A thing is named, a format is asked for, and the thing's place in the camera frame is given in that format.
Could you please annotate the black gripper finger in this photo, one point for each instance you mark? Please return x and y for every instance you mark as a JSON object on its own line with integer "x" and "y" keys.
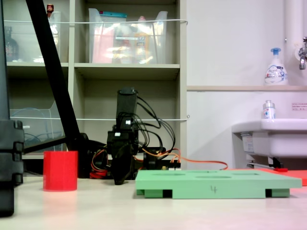
{"x": 117, "y": 167}
{"x": 127, "y": 163}

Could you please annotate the red octagonal pillar block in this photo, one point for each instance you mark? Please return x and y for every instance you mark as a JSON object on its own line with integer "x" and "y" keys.
{"x": 60, "y": 171}

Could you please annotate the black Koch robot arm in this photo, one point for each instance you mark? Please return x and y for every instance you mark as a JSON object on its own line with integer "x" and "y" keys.
{"x": 127, "y": 105}

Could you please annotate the black motor block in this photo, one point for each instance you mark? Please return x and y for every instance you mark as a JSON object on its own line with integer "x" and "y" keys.
{"x": 149, "y": 161}

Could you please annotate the flat orange red block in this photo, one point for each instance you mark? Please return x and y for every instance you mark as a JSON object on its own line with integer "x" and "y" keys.
{"x": 297, "y": 177}

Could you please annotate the small circuit board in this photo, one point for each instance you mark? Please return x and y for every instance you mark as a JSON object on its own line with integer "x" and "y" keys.
{"x": 176, "y": 168}

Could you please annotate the beige shelf unit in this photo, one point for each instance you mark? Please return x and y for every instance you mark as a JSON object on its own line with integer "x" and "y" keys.
{"x": 127, "y": 68}

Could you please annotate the green shape sorter board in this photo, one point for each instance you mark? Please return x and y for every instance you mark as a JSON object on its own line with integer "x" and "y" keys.
{"x": 204, "y": 187}

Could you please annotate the clear plastic file tray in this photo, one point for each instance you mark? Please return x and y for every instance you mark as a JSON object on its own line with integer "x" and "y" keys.
{"x": 36, "y": 124}

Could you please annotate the black tripod leg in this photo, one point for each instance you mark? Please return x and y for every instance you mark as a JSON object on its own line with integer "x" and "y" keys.
{"x": 55, "y": 76}

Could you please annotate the pink packet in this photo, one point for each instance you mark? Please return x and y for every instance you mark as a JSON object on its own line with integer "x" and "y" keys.
{"x": 102, "y": 48}

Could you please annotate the yellow bottle with pink cap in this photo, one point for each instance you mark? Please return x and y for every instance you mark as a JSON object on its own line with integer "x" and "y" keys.
{"x": 142, "y": 45}

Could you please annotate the clear plastic storage bin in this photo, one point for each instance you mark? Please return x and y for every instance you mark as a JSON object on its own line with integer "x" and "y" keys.
{"x": 156, "y": 48}
{"x": 28, "y": 48}

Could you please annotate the notched black stack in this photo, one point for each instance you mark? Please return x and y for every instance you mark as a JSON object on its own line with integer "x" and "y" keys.
{"x": 9, "y": 148}

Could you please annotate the teal topped package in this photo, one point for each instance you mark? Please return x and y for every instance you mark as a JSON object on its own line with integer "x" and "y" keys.
{"x": 112, "y": 15}

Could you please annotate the dark round bottle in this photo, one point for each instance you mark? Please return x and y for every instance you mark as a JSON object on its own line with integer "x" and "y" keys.
{"x": 10, "y": 49}

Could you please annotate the small clear sanitizer bottle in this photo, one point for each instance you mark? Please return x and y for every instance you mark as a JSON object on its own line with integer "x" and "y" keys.
{"x": 268, "y": 111}

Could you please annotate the white sink basin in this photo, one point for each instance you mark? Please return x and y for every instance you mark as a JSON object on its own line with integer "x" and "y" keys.
{"x": 275, "y": 139}

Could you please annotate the white blue soap pump bottle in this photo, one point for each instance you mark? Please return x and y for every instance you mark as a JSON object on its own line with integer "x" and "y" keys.
{"x": 275, "y": 72}

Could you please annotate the metal faucet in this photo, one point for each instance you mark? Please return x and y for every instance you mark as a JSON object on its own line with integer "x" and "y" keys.
{"x": 302, "y": 57}

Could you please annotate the dark grey upright post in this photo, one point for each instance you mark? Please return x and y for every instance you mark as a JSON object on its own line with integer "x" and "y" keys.
{"x": 3, "y": 72}

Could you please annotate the metal sink support bracket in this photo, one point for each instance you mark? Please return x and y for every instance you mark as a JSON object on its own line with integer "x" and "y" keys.
{"x": 273, "y": 161}

